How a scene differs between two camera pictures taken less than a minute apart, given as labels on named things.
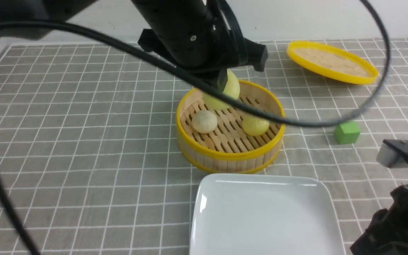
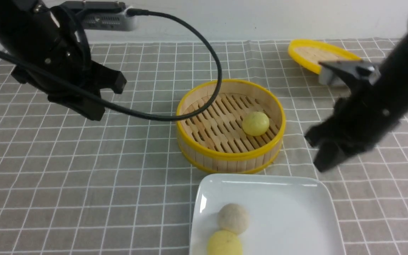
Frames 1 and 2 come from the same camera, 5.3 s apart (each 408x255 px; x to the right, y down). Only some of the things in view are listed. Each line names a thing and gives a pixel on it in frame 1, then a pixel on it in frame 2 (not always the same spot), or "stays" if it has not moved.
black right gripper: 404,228 to 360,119
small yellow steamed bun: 254,126 stays
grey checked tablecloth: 86,135 stays
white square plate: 253,214 stays
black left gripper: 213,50 to 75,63
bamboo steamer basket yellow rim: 244,137 stays
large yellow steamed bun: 232,89 to 224,242
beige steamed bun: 204,122 to 233,217
